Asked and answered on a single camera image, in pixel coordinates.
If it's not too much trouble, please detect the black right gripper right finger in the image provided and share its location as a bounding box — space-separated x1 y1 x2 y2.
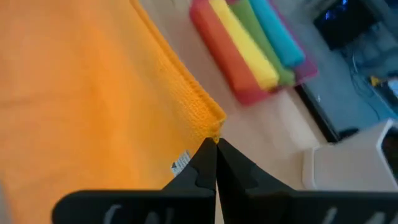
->
216 139 398 224

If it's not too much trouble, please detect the white hexagonal plant pot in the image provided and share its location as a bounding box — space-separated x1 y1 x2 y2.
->
302 118 398 192

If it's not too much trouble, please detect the orange microfiber towel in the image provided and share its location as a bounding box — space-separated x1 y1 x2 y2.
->
0 0 227 224

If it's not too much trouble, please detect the large teal microfiber towel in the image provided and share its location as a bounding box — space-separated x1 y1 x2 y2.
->
248 0 306 69

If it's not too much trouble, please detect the red plastic basket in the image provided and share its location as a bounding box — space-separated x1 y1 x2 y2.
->
189 0 318 106

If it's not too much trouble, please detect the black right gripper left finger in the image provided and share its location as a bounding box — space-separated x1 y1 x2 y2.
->
51 138 218 224

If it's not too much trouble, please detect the yellow microfiber towel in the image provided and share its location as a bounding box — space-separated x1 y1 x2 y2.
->
208 0 280 91

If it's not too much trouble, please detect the green microfiber towel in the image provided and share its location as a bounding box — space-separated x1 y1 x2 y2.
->
229 0 295 87

